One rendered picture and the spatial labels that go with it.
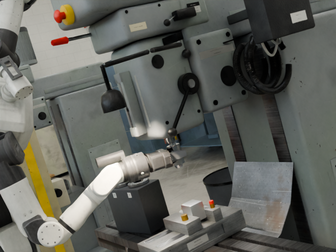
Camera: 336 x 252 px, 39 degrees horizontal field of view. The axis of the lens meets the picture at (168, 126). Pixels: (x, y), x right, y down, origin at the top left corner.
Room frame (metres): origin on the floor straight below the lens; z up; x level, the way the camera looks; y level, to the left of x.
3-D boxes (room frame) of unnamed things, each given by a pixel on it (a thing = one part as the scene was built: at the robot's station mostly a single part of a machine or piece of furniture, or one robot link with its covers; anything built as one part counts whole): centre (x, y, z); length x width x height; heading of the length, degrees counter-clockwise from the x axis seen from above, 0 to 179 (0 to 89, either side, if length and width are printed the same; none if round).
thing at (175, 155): (1.56, 0.00, 1.24); 0.06 x 0.02 x 0.03; 104
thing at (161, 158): (1.56, 0.09, 1.23); 0.13 x 0.12 x 0.10; 14
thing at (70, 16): (1.47, 0.20, 1.76); 0.06 x 0.02 x 0.06; 32
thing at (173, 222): (1.55, 0.05, 1.01); 0.15 x 0.06 x 0.04; 30
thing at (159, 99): (1.59, 0.00, 1.47); 0.21 x 0.19 x 0.32; 32
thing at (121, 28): (1.61, -0.03, 1.68); 0.34 x 0.24 x 0.10; 122
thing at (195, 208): (1.58, 0.00, 1.03); 0.06 x 0.05 x 0.06; 30
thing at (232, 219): (1.56, 0.02, 0.97); 0.35 x 0.15 x 0.11; 120
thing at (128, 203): (1.92, 0.21, 1.02); 0.22 x 0.12 x 0.20; 43
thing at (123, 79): (1.53, 0.10, 1.45); 0.04 x 0.04 x 0.21; 32
